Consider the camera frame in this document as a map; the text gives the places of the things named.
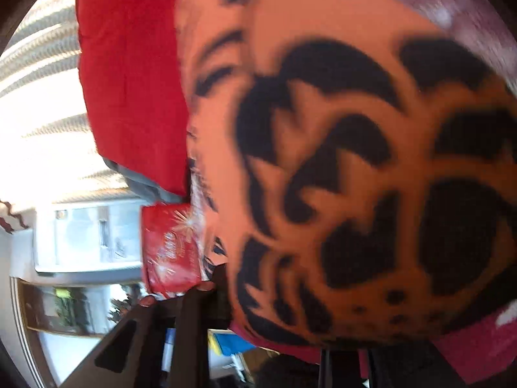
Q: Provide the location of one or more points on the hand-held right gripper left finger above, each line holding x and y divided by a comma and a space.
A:
194, 331

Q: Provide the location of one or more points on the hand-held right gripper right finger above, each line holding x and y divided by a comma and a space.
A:
404, 372

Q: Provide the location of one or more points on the orange floral garment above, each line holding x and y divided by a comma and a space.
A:
343, 169

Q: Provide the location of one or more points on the red printed tin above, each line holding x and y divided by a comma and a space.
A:
169, 246

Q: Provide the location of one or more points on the framed glass door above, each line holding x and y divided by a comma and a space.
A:
60, 307

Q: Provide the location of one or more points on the glass window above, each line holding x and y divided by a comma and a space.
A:
80, 234

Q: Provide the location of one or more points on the grey cushion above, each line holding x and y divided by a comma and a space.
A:
141, 182

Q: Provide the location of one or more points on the red quilted blanket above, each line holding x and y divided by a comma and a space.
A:
129, 89

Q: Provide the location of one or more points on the white dotted curtain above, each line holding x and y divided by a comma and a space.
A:
40, 129

